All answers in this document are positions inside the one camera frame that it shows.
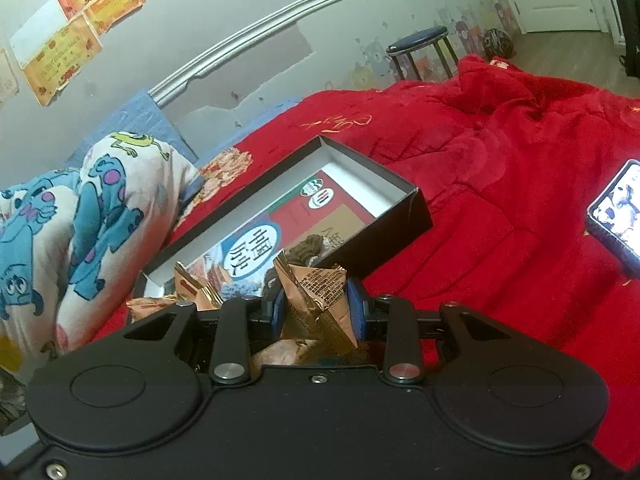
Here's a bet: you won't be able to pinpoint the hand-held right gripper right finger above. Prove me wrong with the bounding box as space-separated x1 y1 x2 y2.
345 278 502 387

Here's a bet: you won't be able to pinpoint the large printed food packet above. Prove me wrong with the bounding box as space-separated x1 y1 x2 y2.
162 169 379 302

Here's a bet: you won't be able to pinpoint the blue quilted mat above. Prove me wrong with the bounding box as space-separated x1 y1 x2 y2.
64 87 201 171

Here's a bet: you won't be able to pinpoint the smartphone with lit screen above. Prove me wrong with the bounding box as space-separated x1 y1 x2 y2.
586 159 640 279

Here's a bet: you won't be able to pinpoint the dark patterned ball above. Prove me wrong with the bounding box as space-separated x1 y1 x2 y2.
482 28 517 59

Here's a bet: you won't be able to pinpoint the white blue monster print blanket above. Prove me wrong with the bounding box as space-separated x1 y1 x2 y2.
0 131 202 362

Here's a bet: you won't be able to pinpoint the white wall sheet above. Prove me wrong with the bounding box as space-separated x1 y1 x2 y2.
10 0 64 69

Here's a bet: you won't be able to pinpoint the cartoon bear wall stickers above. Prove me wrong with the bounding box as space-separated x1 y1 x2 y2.
349 0 523 88

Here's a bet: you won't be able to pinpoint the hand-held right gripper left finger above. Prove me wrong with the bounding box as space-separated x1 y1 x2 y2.
123 280 288 387

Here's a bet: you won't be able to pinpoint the yellow wall certificate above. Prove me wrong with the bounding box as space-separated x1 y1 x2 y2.
22 15 104 107

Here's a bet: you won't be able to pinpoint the black cardboard box white inside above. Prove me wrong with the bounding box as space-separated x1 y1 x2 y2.
134 135 434 312

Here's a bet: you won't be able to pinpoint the blue topped metal stool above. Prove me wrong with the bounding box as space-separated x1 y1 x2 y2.
386 26 460 82

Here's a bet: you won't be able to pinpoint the red fleece blanket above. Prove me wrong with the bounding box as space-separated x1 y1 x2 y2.
54 55 640 480

